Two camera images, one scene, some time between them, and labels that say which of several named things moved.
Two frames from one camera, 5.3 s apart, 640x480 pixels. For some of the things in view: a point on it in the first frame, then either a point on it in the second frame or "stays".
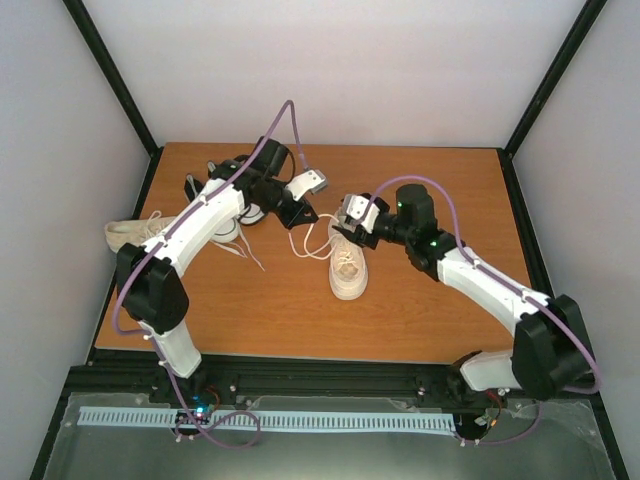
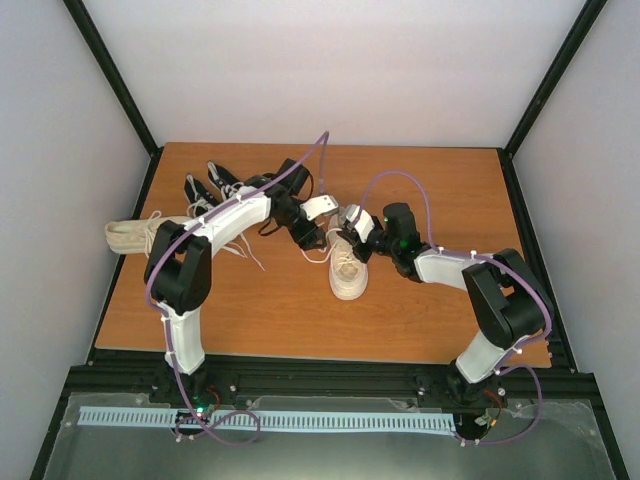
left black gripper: [297, 217] -> [312, 231]
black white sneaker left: [230, 237] stays
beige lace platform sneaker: [347, 259] stays
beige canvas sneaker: [135, 231] stays
